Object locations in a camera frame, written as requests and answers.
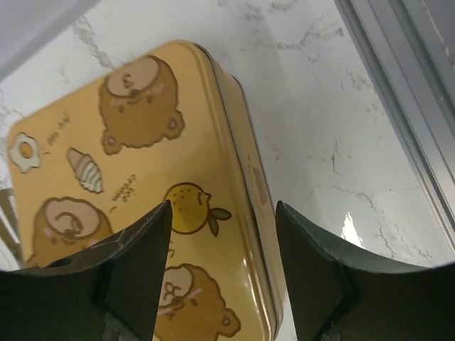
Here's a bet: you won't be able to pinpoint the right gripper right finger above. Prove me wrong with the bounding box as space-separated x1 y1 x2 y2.
276 202 454 340

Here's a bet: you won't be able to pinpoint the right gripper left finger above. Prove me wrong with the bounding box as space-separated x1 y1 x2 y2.
1 202 172 340

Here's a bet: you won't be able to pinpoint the metal tongs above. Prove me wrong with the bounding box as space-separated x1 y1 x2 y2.
1 188 20 248

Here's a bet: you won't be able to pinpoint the yellow bear box lid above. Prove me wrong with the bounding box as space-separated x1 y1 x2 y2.
6 40 286 340

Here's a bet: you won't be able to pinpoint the right aluminium frame post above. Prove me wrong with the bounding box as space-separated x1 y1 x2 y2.
335 1 454 246

